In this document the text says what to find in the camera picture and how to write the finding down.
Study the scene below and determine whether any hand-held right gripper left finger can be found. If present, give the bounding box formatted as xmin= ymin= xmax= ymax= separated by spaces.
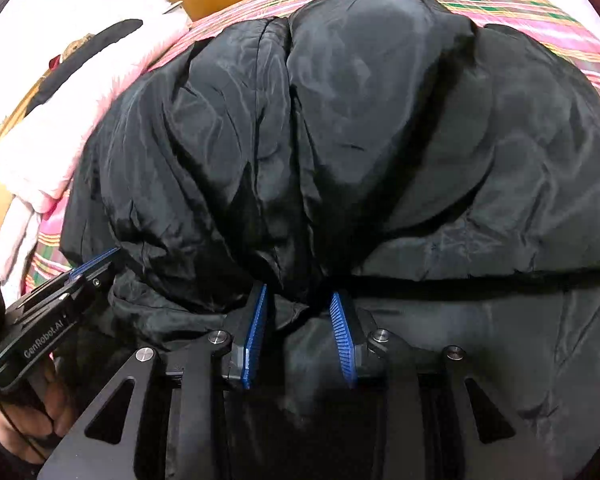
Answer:
xmin=37 ymin=282 xmax=271 ymax=480

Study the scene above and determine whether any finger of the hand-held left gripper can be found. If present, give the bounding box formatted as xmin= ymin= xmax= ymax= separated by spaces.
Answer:
xmin=69 ymin=246 xmax=123 ymax=281
xmin=67 ymin=262 xmax=116 ymax=311

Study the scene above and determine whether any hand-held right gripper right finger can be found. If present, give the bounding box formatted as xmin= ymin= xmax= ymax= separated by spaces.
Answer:
xmin=329 ymin=290 xmax=571 ymax=480

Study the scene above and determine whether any black puffer jacket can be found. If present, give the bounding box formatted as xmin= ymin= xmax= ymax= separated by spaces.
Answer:
xmin=60 ymin=0 xmax=600 ymax=480

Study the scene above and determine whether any person's left hand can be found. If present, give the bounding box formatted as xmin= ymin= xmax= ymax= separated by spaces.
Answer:
xmin=0 ymin=355 xmax=81 ymax=466

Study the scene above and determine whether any pink long pillow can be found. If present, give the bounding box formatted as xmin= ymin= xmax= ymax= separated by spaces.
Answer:
xmin=0 ymin=200 xmax=41 ymax=286

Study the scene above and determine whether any white duvet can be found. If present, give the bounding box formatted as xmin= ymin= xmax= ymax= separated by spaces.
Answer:
xmin=0 ymin=10 xmax=191 ymax=213

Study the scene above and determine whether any brown plush toy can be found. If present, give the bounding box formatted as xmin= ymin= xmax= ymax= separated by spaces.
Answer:
xmin=50 ymin=35 xmax=96 ymax=68

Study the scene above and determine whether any black pillow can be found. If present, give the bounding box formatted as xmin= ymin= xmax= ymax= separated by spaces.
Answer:
xmin=25 ymin=19 xmax=143 ymax=111

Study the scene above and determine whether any black cable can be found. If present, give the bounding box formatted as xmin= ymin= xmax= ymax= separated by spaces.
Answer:
xmin=0 ymin=385 xmax=48 ymax=463

